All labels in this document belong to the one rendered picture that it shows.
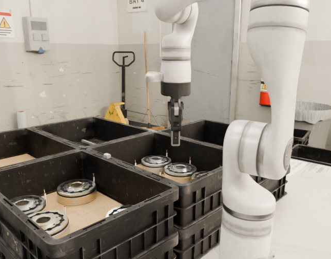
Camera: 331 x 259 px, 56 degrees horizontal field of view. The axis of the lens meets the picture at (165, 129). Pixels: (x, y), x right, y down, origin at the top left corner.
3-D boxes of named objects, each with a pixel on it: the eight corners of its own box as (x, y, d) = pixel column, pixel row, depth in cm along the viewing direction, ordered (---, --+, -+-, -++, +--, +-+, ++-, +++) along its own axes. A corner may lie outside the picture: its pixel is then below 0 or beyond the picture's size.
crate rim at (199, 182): (251, 163, 89) (252, 155, 89) (182, 197, 69) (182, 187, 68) (154, 137, 116) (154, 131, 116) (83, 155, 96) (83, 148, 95)
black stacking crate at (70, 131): (154, 161, 119) (154, 132, 116) (85, 184, 98) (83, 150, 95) (95, 141, 146) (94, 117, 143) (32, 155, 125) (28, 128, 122)
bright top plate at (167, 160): (177, 161, 106) (177, 159, 106) (157, 169, 99) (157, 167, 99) (155, 154, 113) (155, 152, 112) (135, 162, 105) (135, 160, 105)
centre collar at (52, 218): (60, 220, 68) (59, 218, 68) (39, 230, 64) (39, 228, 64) (46, 214, 71) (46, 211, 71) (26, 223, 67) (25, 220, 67)
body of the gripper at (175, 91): (192, 80, 73) (191, 119, 75) (189, 77, 81) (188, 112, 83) (160, 80, 73) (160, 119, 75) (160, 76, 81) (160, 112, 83)
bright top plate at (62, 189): (102, 188, 85) (102, 186, 85) (68, 200, 78) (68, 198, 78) (83, 178, 92) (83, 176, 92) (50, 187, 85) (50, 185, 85)
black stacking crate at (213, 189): (249, 194, 92) (251, 157, 89) (181, 236, 71) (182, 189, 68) (155, 162, 119) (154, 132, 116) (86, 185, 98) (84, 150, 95)
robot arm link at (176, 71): (146, 79, 81) (145, 55, 80) (189, 79, 82) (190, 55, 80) (144, 83, 73) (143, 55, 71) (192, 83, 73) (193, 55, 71)
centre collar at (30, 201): (36, 205, 75) (36, 203, 74) (14, 211, 71) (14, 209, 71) (30, 198, 78) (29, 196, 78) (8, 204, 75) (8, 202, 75)
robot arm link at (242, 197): (218, 122, 52) (212, 217, 56) (276, 130, 47) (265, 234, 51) (238, 114, 60) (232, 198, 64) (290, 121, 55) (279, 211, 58)
